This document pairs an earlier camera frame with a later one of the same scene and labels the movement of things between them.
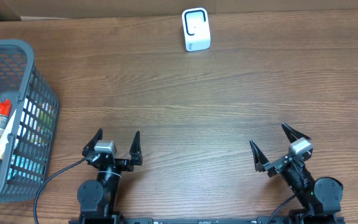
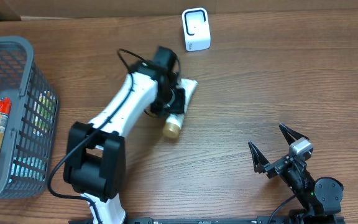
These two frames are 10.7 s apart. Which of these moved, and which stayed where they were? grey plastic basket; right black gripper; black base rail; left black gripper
Moved: left black gripper
Stayed: right black gripper; grey plastic basket; black base rail
